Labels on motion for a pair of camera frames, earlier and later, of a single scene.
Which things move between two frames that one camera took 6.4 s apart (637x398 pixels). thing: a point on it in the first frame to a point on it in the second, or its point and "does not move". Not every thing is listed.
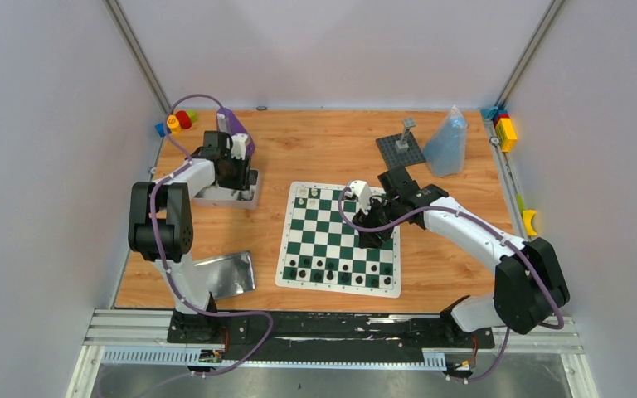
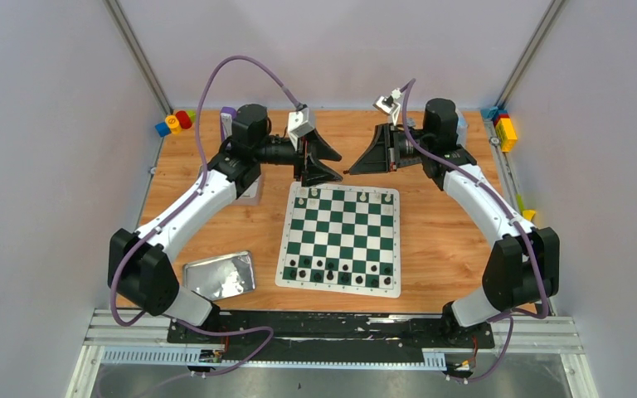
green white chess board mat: [320, 251] does not move
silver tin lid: [227, 275] does not move
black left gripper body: [236, 179] to [303, 158]
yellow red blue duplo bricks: [503, 127] does not move
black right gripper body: [378, 215] to [397, 147]
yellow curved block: [527, 215] does not move
